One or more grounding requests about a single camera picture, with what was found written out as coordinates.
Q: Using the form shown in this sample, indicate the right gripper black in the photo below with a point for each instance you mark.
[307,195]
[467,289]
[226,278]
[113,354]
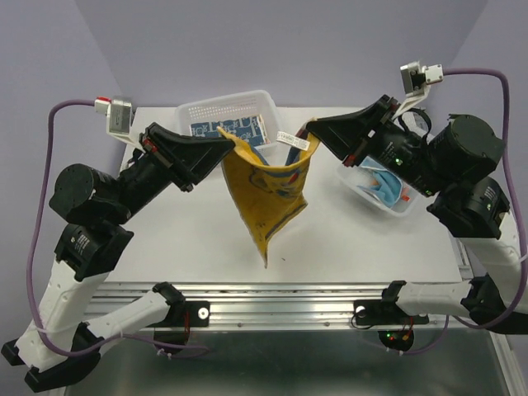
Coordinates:
[350,134]

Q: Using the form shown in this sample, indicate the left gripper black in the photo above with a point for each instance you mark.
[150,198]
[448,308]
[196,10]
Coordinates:
[190,157]

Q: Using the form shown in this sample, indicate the blue white patterned towel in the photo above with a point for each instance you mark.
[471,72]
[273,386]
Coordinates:
[251,129]

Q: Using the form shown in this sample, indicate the light blue orange towel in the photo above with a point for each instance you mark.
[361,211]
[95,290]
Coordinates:
[380,183]

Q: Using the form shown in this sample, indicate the yellow patterned towel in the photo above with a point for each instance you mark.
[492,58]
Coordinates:
[268,197]

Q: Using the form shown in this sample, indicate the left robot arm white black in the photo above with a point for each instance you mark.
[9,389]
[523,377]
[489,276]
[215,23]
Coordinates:
[61,348]

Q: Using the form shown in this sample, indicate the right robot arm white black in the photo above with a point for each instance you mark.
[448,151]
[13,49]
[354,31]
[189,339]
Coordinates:
[454,168]

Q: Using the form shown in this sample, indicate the white perforated basket right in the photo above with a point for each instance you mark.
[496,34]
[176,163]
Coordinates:
[351,177]

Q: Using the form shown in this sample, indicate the white perforated basket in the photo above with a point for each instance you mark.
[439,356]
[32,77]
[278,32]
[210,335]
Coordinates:
[351,177]
[233,106]

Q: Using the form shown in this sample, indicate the white perforated basket left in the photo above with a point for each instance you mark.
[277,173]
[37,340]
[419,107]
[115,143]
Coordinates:
[233,106]

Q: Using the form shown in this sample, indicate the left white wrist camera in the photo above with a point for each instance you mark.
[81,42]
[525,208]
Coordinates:
[119,117]

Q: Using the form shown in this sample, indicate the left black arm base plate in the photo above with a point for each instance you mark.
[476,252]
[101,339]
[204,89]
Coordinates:
[192,314]

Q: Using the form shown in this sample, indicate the aluminium rail frame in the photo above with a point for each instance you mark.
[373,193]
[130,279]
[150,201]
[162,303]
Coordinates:
[267,339]

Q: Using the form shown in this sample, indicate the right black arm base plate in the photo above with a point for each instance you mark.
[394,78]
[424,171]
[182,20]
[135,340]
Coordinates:
[374,312]

